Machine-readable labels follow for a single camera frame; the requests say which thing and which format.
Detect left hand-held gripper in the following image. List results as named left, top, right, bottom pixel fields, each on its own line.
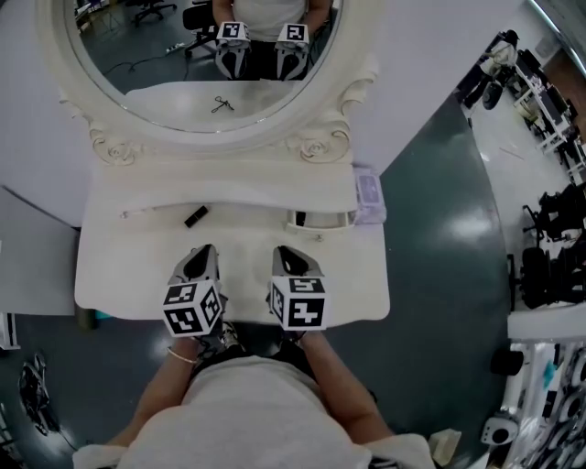
left=162, top=245, right=224, bottom=339

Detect small beige box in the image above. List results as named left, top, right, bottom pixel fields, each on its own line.
left=428, top=429, right=462, bottom=466

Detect black office chair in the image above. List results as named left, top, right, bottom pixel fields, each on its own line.
left=507, top=246, right=586, bottom=311
left=521, top=190, right=586, bottom=244

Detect oval white-framed mirror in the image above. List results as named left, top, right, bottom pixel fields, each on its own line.
left=34, top=0, right=381, bottom=169

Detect bundle of black cables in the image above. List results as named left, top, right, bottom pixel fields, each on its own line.
left=17, top=351, right=61, bottom=436

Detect purple tissue pack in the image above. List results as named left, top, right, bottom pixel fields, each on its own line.
left=354, top=169, right=388, bottom=225

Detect person's white shirt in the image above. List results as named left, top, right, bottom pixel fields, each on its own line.
left=72, top=354, right=434, bottom=469

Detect row of office desks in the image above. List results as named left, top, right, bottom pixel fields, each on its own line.
left=512, top=49, right=586, bottom=184

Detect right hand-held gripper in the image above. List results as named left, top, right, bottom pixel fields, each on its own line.
left=268, top=245, right=331, bottom=332

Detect person's black trousers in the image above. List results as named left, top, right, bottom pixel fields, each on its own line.
left=190, top=338, right=321, bottom=381

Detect white shelf with robots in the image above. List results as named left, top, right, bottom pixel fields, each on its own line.
left=480, top=338, right=586, bottom=469

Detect black cylinder bin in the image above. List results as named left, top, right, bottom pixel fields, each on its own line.
left=490, top=350, right=525, bottom=377

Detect person's right forearm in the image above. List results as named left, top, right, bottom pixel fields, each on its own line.
left=299, top=332, right=397, bottom=445

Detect white cabinet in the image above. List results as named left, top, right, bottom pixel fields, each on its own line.
left=0, top=312, right=20, bottom=352

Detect black lipstick tube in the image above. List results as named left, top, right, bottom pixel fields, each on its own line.
left=183, top=205, right=210, bottom=229

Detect person's left shoe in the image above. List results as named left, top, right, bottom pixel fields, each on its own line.
left=222, top=320, right=246, bottom=352

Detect white ornate vanity table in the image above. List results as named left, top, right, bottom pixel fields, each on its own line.
left=34, top=0, right=393, bottom=322

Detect thin gold bracelet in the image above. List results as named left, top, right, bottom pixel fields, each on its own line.
left=167, top=346, right=199, bottom=365

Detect person's left forearm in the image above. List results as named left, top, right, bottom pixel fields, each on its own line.
left=107, top=345, right=205, bottom=448

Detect white robot head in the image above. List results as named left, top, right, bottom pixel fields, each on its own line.
left=480, top=414, right=519, bottom=446

